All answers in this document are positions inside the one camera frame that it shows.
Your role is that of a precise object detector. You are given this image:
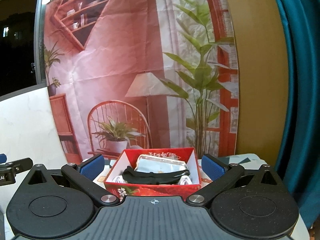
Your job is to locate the teal curtain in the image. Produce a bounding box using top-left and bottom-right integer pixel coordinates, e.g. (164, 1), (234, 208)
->
(276, 0), (319, 228)

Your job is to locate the red strawberry cardboard box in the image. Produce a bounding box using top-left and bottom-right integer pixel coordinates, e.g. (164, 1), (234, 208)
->
(104, 148), (201, 199)

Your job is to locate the cartoon print table cloth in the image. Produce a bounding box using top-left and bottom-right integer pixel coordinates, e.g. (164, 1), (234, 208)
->
(1, 153), (310, 240)

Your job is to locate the printed living room backdrop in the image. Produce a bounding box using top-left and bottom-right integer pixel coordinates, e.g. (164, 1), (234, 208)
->
(43, 0), (239, 163)

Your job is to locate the blue cotton pad bag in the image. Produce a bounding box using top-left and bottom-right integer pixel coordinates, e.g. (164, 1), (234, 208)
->
(135, 154), (189, 173)

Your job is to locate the black eye mask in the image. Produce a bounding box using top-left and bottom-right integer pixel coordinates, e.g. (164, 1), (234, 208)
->
(122, 166), (190, 185)

